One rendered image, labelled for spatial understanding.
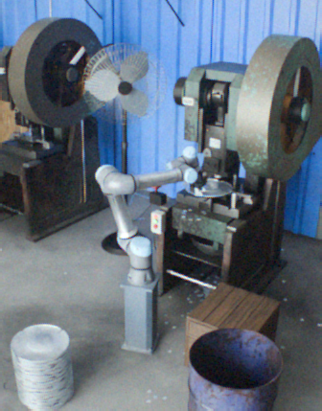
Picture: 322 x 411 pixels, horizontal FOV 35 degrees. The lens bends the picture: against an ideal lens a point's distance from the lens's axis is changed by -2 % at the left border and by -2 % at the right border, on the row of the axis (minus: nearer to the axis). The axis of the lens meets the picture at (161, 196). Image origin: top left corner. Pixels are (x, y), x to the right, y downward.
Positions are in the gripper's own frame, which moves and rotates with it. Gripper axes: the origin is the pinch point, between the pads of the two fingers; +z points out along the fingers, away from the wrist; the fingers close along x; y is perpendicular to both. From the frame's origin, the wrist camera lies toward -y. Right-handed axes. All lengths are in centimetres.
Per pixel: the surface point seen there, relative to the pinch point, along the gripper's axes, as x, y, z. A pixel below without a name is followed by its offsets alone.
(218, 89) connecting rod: 43, 1, -46
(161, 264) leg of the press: -25, -23, 50
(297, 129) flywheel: 59, 42, -12
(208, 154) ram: 24.4, -2.6, -9.8
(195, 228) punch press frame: -7.3, -1.9, 24.1
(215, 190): 11.2, 6.0, 5.6
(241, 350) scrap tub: -78, 64, 12
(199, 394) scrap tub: -112, 62, -6
